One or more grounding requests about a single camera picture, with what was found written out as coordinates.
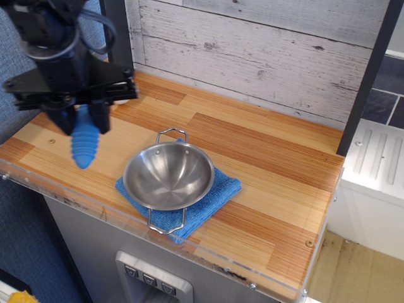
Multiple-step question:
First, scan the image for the blue handled metal spork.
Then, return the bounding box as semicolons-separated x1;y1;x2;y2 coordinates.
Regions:
71;105;100;169

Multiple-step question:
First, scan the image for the white mushroom shaped toy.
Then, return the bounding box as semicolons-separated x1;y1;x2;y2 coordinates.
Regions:
114;99;129;105

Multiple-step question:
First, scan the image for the silver button control panel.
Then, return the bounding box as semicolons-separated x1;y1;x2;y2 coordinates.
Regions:
116;251;194;302

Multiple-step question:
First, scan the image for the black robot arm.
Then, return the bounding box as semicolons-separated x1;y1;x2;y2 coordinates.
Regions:
1;1;138;135

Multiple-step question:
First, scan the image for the clear acrylic edge guard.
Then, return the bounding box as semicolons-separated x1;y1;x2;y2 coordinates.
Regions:
0;157;345;303

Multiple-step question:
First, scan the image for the steel pan with wire handles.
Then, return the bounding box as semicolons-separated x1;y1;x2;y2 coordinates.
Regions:
122;128;215;235

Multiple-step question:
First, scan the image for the dark frame post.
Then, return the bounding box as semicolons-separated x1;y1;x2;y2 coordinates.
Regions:
100;0;134;77
336;0;403;157

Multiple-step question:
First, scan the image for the dark right frame post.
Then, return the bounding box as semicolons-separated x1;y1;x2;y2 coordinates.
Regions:
336;0;403;157

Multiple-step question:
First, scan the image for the white ridged sink drainboard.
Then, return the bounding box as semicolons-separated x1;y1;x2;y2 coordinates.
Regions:
342;119;403;207

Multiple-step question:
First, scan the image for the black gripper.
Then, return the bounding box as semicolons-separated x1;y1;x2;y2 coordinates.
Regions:
3;44;138;136

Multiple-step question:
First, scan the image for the yellow black object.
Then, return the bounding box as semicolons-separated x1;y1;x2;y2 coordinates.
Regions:
7;291;39;303

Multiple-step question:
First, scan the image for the blue folded cloth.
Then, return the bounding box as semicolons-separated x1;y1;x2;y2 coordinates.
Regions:
114;138;242;244

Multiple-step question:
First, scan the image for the dark left frame post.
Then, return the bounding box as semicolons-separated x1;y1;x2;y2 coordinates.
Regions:
100;0;134;77

